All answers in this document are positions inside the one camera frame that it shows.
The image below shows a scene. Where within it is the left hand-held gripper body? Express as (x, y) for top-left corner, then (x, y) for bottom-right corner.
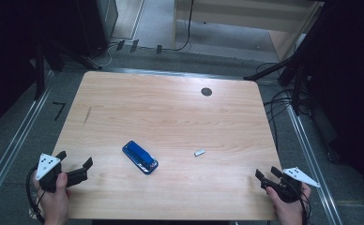
(35, 153), (89, 194)

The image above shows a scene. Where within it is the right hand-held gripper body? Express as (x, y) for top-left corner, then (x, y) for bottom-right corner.
(261, 167), (321, 203)

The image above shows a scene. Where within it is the blue stapler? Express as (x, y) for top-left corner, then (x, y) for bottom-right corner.
(122, 140), (159, 175)

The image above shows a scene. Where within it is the person's right hand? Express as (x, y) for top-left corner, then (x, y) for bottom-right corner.
(265, 183), (312, 225)

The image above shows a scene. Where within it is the person's left hand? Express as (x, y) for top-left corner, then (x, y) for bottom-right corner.
(33, 172), (71, 225)

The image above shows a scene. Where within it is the black tripod stand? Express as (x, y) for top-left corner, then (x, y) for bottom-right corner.
(33, 34), (103, 101)

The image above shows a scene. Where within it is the black metal stand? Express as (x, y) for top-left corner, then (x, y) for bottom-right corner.
(243, 31), (312, 116)

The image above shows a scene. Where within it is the dark curtain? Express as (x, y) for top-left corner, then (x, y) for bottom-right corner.
(296, 0), (364, 201)
(0, 0), (78, 139)

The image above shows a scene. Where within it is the black cabinet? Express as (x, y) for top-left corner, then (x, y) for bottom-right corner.
(76, 0), (119, 58)

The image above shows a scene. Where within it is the light wooden desk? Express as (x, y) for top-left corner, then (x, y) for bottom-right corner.
(171, 0), (325, 62)

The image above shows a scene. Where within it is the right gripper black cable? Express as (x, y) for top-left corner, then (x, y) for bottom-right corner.
(297, 184), (313, 225)

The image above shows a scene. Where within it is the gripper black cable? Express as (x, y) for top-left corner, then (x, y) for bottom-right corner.
(25, 164), (46, 225)
(297, 184), (313, 225)

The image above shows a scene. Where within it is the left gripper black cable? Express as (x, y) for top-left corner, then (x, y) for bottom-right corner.
(25, 164), (46, 225)

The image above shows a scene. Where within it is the metal floor rail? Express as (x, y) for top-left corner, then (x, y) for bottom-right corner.
(284, 102), (343, 225)
(101, 67), (245, 81)
(0, 70), (55, 208)

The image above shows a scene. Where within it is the bundle of black floor cables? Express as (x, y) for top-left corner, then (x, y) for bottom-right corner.
(254, 62), (300, 152)

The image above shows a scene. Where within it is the white floor cable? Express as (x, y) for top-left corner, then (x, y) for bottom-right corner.
(87, 42), (117, 68)

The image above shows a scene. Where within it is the thin black hanging cable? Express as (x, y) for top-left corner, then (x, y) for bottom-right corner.
(161, 0), (195, 53)

